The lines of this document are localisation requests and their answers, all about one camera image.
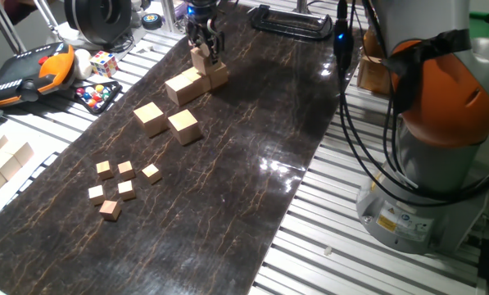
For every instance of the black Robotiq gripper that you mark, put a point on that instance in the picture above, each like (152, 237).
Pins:
(205, 30)

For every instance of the large wooden cube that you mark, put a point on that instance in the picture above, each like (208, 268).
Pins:
(201, 61)
(199, 84)
(150, 119)
(219, 78)
(184, 127)
(180, 90)

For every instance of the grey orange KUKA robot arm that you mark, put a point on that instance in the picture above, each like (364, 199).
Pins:
(432, 24)

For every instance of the person's forearm dark red sleeve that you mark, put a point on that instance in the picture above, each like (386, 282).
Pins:
(19, 10)

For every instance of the small round black puck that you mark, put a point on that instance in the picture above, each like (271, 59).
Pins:
(151, 20)

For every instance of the black clamp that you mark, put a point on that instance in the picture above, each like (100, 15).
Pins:
(293, 33)

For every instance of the Rubik's cube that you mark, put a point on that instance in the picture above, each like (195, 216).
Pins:
(104, 63)

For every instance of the black triangle rack coloured balls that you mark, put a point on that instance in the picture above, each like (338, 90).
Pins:
(96, 96)

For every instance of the black filament spool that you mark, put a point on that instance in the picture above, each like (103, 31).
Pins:
(88, 20)

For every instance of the white egg-shaped object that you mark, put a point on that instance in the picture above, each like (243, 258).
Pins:
(82, 63)

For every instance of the small wooden cube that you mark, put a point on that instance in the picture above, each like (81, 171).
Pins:
(151, 173)
(96, 194)
(126, 170)
(110, 210)
(126, 190)
(104, 169)

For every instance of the black plug blue light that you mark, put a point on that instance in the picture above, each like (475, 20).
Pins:
(342, 45)

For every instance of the thin silver metal rod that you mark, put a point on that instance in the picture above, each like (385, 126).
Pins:
(49, 18)

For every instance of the dark marbled table mat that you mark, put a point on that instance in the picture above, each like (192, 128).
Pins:
(166, 229)

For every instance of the orange black teach pendant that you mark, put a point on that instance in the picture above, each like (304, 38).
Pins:
(19, 71)

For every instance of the slanted silver metal bar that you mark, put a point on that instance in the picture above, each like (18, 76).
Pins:
(6, 28)

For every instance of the small white scrap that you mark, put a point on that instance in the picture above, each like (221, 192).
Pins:
(328, 250)

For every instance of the green mini pool table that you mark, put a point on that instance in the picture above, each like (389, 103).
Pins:
(483, 26)

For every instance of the silver aluminium post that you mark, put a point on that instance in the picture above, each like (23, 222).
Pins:
(168, 16)

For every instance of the slanted silver frame bar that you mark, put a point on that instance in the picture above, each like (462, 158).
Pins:
(302, 6)

